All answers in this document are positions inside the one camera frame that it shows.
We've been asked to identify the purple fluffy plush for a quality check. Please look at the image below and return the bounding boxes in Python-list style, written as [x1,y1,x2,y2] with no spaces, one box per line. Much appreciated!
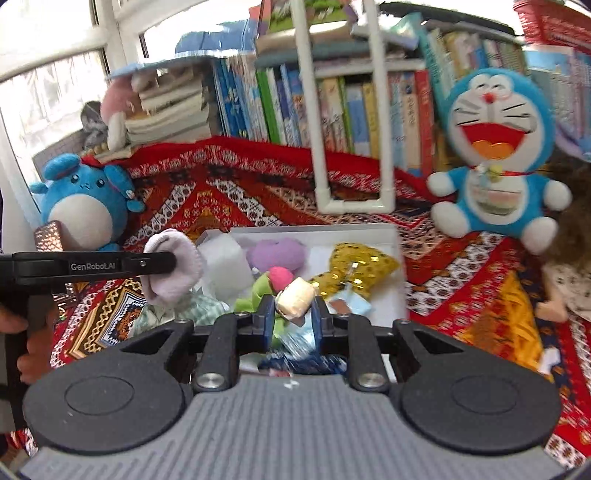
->
[246,238,308,273]

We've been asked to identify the grey crumpled cloth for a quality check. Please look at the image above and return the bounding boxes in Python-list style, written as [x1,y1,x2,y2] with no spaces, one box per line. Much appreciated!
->
[80,101,108,150]

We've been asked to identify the Doraemon plush toy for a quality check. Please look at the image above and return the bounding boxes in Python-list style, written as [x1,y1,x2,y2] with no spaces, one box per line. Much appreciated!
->
[427,68,572,255]

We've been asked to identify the red plastic basket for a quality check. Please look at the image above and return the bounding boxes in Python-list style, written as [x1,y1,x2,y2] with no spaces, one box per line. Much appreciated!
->
[513,0,590,53]

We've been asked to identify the brown-haired baby doll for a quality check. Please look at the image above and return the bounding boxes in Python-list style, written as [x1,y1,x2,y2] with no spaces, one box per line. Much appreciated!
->
[535,162,590,323]

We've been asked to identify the blue round plush toy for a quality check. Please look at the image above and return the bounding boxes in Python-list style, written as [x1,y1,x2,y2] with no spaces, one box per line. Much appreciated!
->
[29,153,145,251]

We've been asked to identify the white shallow cardboard tray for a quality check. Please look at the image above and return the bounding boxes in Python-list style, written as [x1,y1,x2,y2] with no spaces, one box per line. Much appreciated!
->
[193,223,410,384]

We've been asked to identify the triangular picture box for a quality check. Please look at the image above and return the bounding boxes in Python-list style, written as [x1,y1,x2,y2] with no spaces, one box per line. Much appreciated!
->
[254,0,359,36]

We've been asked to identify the white PVC pipe frame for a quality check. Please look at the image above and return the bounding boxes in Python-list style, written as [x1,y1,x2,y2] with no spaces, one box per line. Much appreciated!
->
[291,1,396,215]

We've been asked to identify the row of standing books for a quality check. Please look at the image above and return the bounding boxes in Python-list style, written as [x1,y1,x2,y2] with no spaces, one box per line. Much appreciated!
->
[213,21,569,176]

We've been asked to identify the navy patterned scrunchie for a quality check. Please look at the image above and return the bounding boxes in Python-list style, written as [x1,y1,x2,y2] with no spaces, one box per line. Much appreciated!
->
[257,353,348,375]

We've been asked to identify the green checkered cloth scrunchie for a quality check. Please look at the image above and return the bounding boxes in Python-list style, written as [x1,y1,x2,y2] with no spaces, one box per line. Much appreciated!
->
[128,289,229,338]

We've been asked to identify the red patterned blanket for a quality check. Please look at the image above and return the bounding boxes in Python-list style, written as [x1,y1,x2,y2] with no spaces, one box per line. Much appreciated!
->
[18,135,591,469]

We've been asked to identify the pink and white plush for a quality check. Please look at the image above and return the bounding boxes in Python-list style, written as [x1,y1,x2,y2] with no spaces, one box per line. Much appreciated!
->
[100,76,141,151]

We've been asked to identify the smartphone with lit screen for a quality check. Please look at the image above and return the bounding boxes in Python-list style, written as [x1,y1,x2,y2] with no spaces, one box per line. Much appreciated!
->
[34,221,64,252]

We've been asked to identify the green and pink scrunchie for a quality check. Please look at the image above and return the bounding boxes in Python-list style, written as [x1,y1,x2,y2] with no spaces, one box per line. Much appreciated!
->
[233,266,294,349]

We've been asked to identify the person's left hand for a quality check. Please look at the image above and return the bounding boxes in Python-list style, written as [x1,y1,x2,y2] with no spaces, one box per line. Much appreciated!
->
[1,306,58,385]

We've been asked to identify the light blue face mask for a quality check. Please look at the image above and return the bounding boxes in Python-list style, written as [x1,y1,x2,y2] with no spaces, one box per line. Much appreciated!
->
[279,287,372,360]

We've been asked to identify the stack of lying books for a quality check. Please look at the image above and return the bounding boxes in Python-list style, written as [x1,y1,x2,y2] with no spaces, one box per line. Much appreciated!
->
[82,63,222,163]

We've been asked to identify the gold sequin cloth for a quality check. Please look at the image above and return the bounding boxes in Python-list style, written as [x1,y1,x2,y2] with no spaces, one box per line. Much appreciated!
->
[308,242,400,300]

